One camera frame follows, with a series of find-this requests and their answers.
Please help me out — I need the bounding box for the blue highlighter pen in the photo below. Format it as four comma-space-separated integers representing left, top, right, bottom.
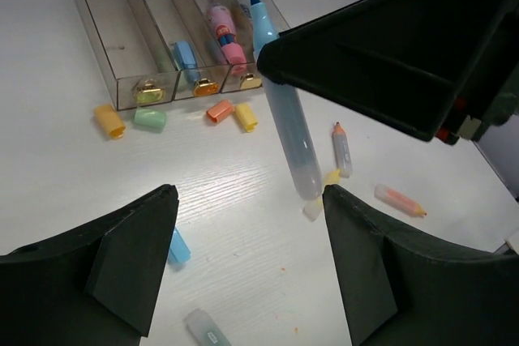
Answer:
250, 0, 322, 200

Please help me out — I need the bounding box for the green highlighter pen top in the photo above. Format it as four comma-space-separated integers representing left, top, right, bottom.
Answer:
152, 44, 176, 73

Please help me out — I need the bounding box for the blue pen cap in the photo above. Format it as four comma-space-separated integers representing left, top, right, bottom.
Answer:
168, 228, 191, 265

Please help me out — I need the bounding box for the green highlighter pen bottom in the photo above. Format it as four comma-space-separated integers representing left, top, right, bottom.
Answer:
184, 309, 231, 346

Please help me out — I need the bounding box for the orange highlighter pen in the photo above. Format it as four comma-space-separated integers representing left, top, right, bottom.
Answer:
374, 184, 427, 217

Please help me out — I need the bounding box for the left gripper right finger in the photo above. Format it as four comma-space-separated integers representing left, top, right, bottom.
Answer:
323, 185, 518, 345

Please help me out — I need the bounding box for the yellow highlighter pen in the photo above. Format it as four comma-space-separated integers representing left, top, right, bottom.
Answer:
302, 167, 342, 222

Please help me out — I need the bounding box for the green highlighter pen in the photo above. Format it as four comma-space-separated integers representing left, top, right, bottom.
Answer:
184, 309, 231, 346
152, 44, 176, 73

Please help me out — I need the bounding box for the grey orange-tip highlighter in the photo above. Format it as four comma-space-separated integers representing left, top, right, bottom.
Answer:
332, 122, 353, 178

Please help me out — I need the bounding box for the yellow pen cap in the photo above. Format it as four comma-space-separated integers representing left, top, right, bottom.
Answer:
234, 103, 258, 133

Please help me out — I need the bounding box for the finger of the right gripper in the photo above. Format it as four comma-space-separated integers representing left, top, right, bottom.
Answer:
258, 0, 518, 143

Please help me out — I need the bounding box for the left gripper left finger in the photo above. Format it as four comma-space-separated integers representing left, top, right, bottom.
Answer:
1, 185, 179, 345

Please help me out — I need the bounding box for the orange pen cap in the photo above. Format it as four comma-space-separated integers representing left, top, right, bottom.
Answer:
206, 100, 234, 124

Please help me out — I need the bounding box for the green pen cap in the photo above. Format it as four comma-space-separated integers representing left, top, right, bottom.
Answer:
133, 108, 167, 131

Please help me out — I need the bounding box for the orange-yellow pen cap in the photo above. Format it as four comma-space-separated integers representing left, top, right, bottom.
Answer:
93, 105, 126, 139

